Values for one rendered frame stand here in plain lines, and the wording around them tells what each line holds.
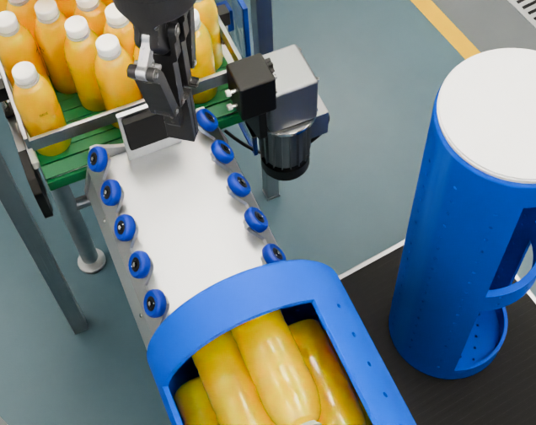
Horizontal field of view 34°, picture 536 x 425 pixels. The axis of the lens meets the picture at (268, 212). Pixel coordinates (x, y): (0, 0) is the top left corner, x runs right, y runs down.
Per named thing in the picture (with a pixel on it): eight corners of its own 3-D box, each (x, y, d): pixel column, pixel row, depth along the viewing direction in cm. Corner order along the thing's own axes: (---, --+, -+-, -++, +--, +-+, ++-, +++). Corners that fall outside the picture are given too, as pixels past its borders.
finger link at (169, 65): (179, 18, 76) (174, 29, 75) (192, 101, 85) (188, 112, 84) (136, 11, 76) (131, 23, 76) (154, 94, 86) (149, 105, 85)
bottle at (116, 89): (115, 136, 161) (95, 70, 145) (103, 109, 164) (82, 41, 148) (152, 122, 162) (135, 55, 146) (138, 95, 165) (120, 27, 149)
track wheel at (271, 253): (265, 244, 142) (273, 238, 141) (282, 266, 142) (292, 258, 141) (256, 253, 138) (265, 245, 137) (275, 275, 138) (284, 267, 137)
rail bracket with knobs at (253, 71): (233, 130, 161) (229, 94, 152) (219, 101, 164) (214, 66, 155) (282, 112, 162) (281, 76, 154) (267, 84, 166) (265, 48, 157)
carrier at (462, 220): (379, 367, 215) (495, 391, 211) (422, 169, 140) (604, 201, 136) (398, 266, 229) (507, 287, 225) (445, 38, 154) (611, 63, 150)
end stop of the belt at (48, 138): (33, 151, 153) (29, 141, 151) (32, 147, 154) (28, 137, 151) (243, 78, 160) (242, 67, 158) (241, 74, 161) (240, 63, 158)
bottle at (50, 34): (72, 61, 170) (50, -9, 154) (97, 79, 168) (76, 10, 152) (45, 82, 168) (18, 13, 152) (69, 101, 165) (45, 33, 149)
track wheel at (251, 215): (254, 235, 141) (262, 228, 140) (238, 212, 142) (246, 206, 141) (265, 232, 145) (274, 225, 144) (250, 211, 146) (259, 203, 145)
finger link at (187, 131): (190, 94, 85) (187, 99, 85) (196, 136, 91) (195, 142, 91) (160, 88, 86) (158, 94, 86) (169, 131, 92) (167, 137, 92)
